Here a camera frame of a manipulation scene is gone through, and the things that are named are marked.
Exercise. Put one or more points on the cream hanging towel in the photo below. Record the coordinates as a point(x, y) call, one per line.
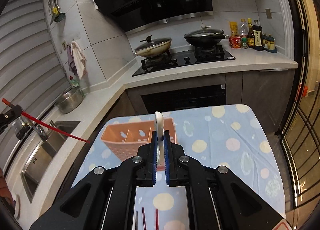
point(79, 59)

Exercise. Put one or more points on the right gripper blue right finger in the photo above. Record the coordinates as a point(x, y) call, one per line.
point(167, 156)

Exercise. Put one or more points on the pink perforated utensil holder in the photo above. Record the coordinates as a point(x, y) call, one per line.
point(125, 138)

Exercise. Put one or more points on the brown vinegar bottle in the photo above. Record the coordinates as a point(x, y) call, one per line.
point(250, 35)

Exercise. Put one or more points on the steel mixing bowl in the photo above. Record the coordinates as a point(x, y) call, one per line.
point(69, 100)

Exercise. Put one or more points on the white ceramic spoon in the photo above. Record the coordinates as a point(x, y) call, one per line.
point(159, 126)

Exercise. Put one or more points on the black gas stove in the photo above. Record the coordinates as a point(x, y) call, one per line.
point(172, 60)

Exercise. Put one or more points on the beige wok with lid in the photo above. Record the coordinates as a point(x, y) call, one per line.
point(153, 47)

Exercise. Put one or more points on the small dark jars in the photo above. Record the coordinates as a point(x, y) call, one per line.
point(269, 43)

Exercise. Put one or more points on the white plate with berries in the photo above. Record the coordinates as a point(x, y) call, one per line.
point(17, 202)

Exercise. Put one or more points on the chrome faucet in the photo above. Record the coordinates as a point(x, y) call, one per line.
point(22, 125)

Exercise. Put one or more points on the black wok with lid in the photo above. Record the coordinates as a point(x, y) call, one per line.
point(205, 37)

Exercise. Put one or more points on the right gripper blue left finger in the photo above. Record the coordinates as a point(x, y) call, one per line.
point(154, 145)

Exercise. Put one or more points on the steel kitchen sink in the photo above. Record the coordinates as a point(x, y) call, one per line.
point(42, 155)

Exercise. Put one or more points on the dark soy sauce bottle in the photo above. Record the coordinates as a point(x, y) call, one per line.
point(258, 32)

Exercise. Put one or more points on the hanging utensil rack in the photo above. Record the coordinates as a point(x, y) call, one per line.
point(54, 9)

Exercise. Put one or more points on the clear plastic bottle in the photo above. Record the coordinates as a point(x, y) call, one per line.
point(243, 30)

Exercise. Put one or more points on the red instant noodle cup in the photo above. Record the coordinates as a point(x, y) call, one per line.
point(235, 42)

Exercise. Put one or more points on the red chopstick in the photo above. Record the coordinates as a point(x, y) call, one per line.
point(26, 115)
point(156, 219)

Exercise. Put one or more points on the yellow seasoning packet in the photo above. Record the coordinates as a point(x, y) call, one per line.
point(234, 28)

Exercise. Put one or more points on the purple hanging towel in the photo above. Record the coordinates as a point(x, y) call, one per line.
point(71, 63)

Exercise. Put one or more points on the green dish soap bottle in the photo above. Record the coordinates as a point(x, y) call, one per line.
point(74, 82)

